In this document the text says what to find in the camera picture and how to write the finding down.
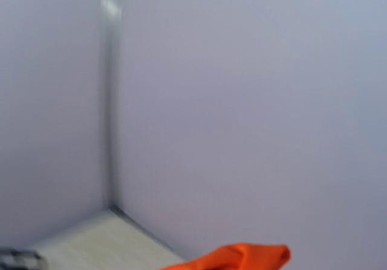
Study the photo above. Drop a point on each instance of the red t-shirt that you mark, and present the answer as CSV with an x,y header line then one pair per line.
x,y
239,256

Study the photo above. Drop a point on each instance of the black display box left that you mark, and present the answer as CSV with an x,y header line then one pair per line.
x,y
14,259

